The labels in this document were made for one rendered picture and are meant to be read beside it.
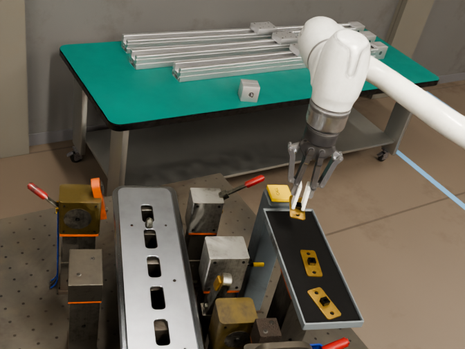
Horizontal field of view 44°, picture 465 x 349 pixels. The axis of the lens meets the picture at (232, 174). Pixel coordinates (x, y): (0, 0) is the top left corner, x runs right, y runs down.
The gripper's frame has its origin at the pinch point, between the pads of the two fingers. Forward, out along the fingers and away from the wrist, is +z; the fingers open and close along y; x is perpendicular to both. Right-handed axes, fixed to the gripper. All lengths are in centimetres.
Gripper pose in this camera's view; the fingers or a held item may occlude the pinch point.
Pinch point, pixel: (301, 195)
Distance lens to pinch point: 140.5
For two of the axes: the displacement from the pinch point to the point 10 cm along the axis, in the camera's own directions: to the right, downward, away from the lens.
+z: -1.8, 7.9, 5.8
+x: -0.6, 5.8, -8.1
